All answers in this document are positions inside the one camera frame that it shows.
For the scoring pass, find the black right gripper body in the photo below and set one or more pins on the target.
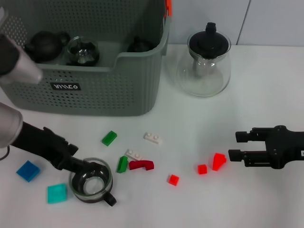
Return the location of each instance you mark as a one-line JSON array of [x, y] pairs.
[[285, 148]]

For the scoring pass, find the green building brick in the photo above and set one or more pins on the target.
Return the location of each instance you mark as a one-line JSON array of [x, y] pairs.
[[109, 137], [122, 165]]

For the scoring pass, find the grey-green perforated storage bin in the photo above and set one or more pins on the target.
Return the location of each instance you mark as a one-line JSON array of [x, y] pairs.
[[95, 95]]

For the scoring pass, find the small red cube brick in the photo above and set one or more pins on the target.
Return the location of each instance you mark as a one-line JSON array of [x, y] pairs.
[[174, 179], [202, 169]]

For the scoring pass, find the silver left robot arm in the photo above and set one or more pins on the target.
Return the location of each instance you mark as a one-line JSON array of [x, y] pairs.
[[21, 66]]

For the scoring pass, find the glass teapot with black lid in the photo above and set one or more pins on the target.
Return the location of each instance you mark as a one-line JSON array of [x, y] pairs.
[[204, 78]]

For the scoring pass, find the dark red curved brick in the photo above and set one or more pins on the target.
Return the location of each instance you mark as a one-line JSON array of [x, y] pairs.
[[140, 164]]

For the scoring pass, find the teal brick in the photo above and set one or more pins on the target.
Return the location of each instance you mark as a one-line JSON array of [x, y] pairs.
[[57, 193]]

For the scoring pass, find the red sloped brick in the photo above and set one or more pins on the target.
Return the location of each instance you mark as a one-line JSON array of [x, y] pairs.
[[218, 161]]

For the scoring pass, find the white building brick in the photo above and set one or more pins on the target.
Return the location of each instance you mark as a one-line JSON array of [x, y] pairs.
[[134, 154], [153, 138]]

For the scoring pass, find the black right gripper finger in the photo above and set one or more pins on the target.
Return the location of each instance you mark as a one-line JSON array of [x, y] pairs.
[[248, 135], [253, 159]]

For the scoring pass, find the orange plastic object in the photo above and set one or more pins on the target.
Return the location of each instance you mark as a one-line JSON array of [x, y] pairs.
[[169, 7]]

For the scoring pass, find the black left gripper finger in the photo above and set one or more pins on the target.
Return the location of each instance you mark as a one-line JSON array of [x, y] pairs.
[[78, 165]]

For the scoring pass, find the dark clay teapot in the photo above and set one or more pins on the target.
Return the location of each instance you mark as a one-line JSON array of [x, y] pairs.
[[44, 46]]

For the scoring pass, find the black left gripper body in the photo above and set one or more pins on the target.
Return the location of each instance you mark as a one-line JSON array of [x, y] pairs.
[[45, 145]]

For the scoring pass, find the blue brick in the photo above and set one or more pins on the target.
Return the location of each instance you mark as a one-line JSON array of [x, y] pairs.
[[28, 171]]

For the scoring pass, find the glass teacup with black base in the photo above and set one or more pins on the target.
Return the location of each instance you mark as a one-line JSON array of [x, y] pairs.
[[83, 51], [140, 46], [91, 187]]

